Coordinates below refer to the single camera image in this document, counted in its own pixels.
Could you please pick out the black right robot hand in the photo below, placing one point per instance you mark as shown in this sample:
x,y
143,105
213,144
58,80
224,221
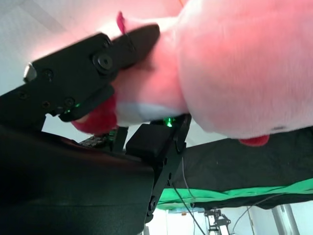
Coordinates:
x,y
61,176

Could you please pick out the green cloth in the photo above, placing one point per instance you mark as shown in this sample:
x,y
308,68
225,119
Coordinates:
x,y
220,197

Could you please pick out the pink plush doll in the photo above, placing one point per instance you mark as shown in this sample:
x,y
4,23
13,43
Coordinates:
x,y
232,68

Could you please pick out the black metal stand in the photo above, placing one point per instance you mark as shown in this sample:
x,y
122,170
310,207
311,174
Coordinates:
x,y
217,221

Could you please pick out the grey metal post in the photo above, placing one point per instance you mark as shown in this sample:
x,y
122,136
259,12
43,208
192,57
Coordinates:
x,y
286,220

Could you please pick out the black cloth backdrop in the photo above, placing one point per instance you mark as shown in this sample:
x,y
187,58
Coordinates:
x,y
244,166

